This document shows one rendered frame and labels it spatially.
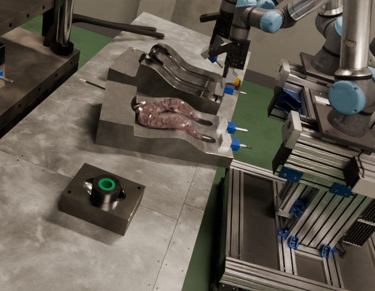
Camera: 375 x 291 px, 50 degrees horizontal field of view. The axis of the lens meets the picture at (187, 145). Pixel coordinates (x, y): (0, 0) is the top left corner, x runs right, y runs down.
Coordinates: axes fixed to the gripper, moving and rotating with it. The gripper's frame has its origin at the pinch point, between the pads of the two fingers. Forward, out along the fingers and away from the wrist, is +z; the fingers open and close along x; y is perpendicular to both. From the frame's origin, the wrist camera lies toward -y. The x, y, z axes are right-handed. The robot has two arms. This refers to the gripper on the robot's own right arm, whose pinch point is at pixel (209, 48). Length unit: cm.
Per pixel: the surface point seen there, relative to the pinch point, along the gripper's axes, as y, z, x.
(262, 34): 30, 48, 184
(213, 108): 11.9, 9.2, -36.1
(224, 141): 20, 7, -59
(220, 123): 17, 7, -49
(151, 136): -5, 7, -73
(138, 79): -22.3, 9.3, -36.0
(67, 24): -60, 2, -26
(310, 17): 63, 20, 188
